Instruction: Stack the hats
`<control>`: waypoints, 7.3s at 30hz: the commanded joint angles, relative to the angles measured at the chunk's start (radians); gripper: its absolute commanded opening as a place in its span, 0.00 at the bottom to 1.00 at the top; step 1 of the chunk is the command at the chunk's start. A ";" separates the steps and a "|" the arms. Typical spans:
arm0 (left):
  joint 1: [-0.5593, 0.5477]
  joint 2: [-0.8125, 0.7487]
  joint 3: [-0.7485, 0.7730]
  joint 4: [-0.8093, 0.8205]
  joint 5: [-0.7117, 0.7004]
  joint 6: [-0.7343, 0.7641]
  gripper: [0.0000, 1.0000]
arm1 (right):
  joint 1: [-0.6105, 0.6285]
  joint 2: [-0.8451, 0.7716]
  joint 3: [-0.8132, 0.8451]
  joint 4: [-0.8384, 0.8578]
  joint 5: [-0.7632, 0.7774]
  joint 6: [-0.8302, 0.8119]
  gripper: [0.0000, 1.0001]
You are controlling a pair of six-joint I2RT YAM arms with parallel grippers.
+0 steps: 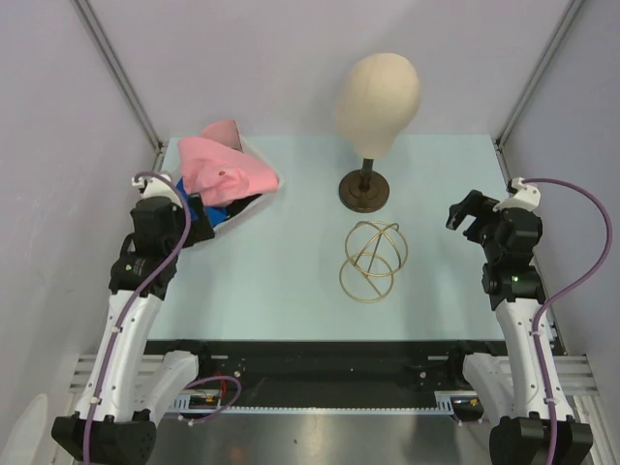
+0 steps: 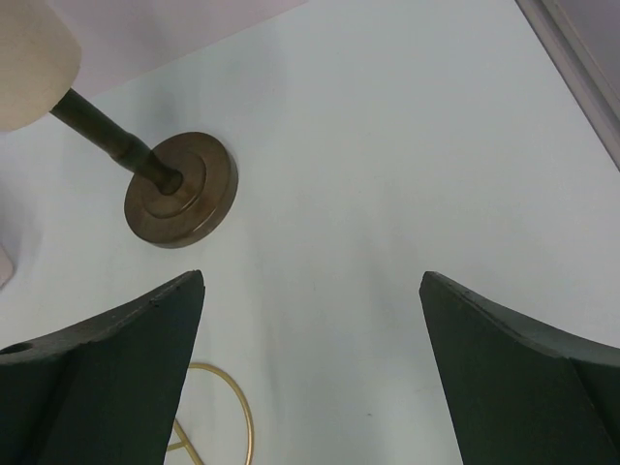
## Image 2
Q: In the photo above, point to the beige mannequin head stand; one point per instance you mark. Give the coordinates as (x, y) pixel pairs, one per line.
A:
(181, 189)

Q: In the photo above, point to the aluminium frame post right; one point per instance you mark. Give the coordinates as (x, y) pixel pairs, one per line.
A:
(582, 40)

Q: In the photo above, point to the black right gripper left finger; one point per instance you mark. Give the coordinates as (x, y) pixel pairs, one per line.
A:
(104, 390)

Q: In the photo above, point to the gold wire sphere stand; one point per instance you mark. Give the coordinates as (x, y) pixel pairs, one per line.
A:
(214, 422)

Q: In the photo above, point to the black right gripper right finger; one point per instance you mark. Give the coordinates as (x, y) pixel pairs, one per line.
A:
(520, 391)

